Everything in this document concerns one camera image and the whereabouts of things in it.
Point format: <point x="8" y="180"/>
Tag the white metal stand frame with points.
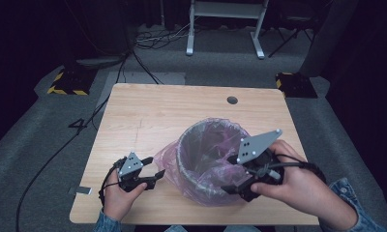
<point x="227" y="9"/>

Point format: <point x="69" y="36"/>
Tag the black tripod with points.
<point x="286" y="42"/>

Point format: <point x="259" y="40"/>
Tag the black yellow striped base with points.
<point x="296" y="85"/>
<point x="72" y="82"/>

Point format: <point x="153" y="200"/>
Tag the green plastic bin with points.
<point x="194" y="151"/>

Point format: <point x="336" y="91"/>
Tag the grey stand base plate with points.
<point x="98" y="62"/>

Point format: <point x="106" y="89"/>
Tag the person's leg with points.
<point x="242" y="229"/>
<point x="175" y="229"/>

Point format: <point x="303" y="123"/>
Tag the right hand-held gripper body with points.
<point x="254" y="146"/>

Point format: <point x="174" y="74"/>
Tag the grey tape piece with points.
<point x="82" y="190"/>

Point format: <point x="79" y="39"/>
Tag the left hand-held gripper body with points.
<point x="131" y="165"/>

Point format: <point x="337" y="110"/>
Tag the person's left leg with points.
<point x="175" y="229"/>

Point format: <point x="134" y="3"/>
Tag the person's right leg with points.
<point x="242" y="229"/>

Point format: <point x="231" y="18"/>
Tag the person's right hand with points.
<point x="298" y="190"/>

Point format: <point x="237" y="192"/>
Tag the person's left hand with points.
<point x="117" y="199"/>

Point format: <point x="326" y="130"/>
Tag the grey curtain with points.
<point x="327" y="42"/>

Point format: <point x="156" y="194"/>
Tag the pink plastic bag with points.
<point x="169" y="164"/>

